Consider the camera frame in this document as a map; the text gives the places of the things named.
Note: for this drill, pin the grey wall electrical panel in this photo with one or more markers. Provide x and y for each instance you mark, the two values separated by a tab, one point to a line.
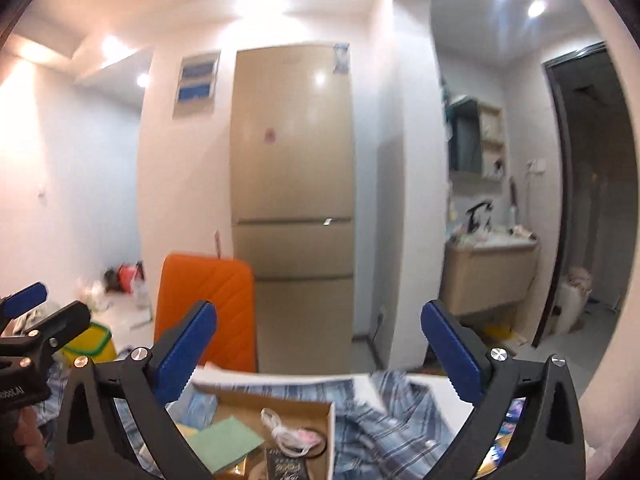
196	85

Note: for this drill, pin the person's left hand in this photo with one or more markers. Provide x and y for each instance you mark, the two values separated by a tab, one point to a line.
32	440

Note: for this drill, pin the clear plastic bag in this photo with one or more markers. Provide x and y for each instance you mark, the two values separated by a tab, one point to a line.
142	295

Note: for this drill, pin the beige vanity cabinet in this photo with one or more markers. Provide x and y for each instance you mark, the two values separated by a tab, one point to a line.
490	280

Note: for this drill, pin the beige three-door fridge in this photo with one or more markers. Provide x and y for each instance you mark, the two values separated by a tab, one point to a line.
290	185

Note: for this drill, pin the round ceiling downlight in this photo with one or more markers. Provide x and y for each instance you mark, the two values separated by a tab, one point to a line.
112	45
142	79
536	8

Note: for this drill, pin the fridge energy label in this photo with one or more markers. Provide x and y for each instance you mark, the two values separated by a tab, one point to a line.
340	58

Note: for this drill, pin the dark door frame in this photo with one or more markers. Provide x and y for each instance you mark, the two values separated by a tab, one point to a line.
550	185

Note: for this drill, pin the yellow bin with green rim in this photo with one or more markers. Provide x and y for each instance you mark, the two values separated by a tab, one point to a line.
95	345

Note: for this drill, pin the gold cigarette pack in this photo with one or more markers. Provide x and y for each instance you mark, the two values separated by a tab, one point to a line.
501	447

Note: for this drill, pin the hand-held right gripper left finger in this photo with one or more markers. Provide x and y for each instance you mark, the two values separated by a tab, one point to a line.
182	355

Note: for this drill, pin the orange padded chair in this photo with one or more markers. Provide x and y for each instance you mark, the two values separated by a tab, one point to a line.
210	300

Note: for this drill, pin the white bin with cloth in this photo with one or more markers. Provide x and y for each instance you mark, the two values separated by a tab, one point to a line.
572	305

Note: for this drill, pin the light blue packet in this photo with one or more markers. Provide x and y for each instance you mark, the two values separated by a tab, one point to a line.
195	410

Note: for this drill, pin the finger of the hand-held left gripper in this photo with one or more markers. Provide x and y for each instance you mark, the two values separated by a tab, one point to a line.
25	298
62	322

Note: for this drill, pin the blue cigarette pack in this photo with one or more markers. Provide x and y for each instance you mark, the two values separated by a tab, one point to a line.
515	412

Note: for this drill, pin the beige wall shelf niche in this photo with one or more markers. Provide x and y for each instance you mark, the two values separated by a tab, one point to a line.
492	160

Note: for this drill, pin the black cigarette pack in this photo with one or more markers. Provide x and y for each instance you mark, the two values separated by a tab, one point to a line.
282	467

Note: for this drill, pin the bathroom mirror cabinet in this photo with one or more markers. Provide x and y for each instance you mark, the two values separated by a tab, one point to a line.
465	135

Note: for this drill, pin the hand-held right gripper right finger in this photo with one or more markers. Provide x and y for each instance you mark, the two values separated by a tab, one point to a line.
452	355

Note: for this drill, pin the white wall socket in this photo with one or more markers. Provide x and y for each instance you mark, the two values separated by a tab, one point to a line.
535	166

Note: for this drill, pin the green notepad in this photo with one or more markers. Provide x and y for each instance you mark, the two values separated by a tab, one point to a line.
225	442

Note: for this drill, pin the white green bag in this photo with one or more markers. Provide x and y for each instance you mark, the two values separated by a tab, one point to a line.
92	295

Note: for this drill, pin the red plastic bag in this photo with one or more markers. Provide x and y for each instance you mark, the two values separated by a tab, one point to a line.
129	277

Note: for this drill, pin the black plastic bag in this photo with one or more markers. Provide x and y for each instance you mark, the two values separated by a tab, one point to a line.
110	279

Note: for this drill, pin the blue plaid shirt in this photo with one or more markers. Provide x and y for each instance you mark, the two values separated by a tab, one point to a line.
380	425

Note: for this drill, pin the black faucet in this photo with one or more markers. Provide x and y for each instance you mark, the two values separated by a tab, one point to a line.
477	212

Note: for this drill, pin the white hair dryer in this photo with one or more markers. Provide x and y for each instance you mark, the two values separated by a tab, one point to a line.
522	232

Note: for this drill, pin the cardboard box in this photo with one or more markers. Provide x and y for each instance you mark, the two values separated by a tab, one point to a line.
240	405

